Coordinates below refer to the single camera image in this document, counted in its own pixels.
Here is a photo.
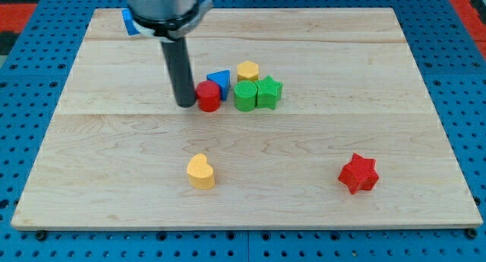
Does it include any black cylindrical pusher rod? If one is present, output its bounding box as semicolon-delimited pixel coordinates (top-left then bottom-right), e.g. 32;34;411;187
161;37;196;108

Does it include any blue block behind arm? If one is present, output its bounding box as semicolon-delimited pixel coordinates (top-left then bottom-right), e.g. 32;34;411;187
121;8;139;36

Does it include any yellow heart block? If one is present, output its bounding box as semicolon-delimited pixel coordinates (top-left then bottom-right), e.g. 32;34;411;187
187;153;216;190

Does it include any red cylinder block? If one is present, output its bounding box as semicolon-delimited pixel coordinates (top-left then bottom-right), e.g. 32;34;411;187
196;80;220;112

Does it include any blue triangle block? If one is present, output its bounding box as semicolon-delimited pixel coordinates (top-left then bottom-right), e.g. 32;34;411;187
207;70;231;101

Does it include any yellow hexagon block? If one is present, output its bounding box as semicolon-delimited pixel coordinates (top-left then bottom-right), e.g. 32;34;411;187
237;61;259;81

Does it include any green cylinder block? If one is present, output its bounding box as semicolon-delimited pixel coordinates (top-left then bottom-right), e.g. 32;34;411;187
234;80;258;112

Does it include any green star block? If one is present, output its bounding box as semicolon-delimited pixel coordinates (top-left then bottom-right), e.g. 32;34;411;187
255;75;282;109

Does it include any wooden board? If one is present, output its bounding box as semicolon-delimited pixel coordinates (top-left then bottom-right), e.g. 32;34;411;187
11;8;483;231

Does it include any red star block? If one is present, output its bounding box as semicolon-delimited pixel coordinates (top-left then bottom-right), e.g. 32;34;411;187
338;153;380;194

